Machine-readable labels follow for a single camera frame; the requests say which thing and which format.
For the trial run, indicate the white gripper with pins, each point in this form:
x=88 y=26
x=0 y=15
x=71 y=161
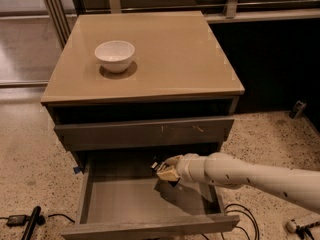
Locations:
x=185 y=168

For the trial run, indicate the black rxbar chocolate wrapper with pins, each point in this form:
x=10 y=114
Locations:
x=159 y=164

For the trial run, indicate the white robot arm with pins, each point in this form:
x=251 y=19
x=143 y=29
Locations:
x=297 y=186

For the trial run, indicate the open grey middle drawer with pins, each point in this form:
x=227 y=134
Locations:
x=123 y=199

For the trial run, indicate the grey drawer cabinet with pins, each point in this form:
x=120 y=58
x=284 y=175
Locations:
x=178 y=71

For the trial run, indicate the closed grey top drawer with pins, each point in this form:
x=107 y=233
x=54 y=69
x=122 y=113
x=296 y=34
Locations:
x=145 y=133

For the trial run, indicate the blue tape piece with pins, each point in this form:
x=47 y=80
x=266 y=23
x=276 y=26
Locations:
x=76 y=170

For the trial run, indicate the white ceramic bowl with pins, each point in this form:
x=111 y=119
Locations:
x=115 y=56

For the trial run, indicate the white power strip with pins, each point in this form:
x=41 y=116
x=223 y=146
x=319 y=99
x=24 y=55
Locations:
x=310 y=220

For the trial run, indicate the small grey floor device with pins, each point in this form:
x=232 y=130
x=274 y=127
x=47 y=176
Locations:
x=298 y=109

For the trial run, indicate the black power adapter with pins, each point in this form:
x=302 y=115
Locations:
x=17 y=220

